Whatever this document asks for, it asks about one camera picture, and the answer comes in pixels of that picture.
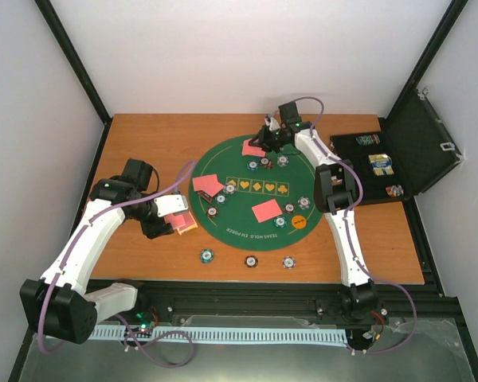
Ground yellow playing card box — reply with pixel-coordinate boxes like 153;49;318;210
177;223;198;235

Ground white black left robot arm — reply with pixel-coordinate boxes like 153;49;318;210
20;158;194;354

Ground blue gold card deck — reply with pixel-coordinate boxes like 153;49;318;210
368;154;394;176

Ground red white chips in case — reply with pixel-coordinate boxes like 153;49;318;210
386;185;405;198

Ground black poker case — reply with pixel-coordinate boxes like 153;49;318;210
330;88;464;205

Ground green blue 50 chip stack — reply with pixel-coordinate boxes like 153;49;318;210
200;249;214;264

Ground light blue cable duct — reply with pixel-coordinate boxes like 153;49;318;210
91;325;348;345

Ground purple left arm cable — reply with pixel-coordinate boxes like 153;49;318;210
36;160;197;367

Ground brown 100 chip stack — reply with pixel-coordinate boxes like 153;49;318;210
245;255;258;268

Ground orange big blind button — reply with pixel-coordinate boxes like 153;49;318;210
291;215;307;230

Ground triangular all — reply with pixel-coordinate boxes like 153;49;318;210
197;191;213;203

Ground blue white chip stack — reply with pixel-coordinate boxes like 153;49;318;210
282;256;296;269

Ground red backed card deck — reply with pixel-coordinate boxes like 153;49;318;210
163;212;195;230

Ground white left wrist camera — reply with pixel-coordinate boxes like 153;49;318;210
153;194;189;217

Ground round green poker mat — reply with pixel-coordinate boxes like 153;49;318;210
188;135;322;251

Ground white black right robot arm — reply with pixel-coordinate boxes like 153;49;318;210
251;101;378;323

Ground green 50 chip top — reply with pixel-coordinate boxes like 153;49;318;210
247;161;259;171

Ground black aluminium frame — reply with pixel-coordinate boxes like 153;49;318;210
7;0;478;382

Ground chips row in case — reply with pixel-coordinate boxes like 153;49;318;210
355;134;380;146

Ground brown 100 chip top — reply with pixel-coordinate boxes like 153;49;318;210
260;158;273;170

